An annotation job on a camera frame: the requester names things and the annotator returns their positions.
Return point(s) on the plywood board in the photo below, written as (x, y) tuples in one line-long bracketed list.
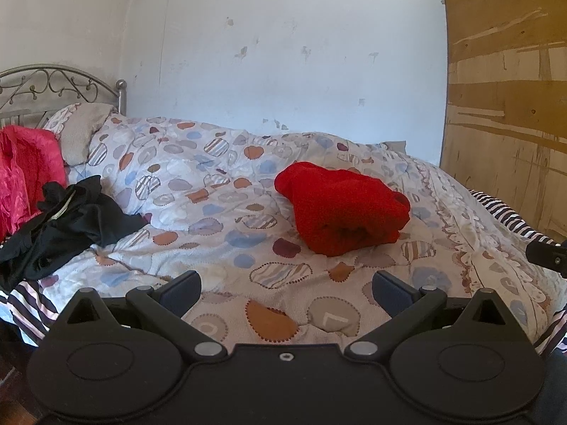
[(505, 97)]

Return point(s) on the striped bed sheet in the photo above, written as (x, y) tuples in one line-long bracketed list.
[(26, 305)]

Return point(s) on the metal bed headboard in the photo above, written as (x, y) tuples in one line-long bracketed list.
[(44, 79)]

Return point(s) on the black garment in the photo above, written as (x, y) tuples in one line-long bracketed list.
[(75, 225)]

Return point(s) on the patterned duvet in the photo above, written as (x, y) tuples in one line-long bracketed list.
[(230, 186)]

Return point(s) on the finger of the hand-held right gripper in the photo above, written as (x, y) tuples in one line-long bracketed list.
[(547, 254)]

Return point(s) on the grey pillow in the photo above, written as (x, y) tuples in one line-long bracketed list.
[(82, 128)]

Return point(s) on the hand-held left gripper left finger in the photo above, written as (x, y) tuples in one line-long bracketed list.
[(179, 292)]

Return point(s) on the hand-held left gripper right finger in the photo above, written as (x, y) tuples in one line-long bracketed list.
[(394, 294)]

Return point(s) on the person's right leg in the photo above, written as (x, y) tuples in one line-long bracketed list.
[(556, 389)]

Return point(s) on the pink shiny garment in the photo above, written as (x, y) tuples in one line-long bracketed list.
[(26, 164)]

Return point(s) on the red knitted sweater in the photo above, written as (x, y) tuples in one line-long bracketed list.
[(345, 208)]

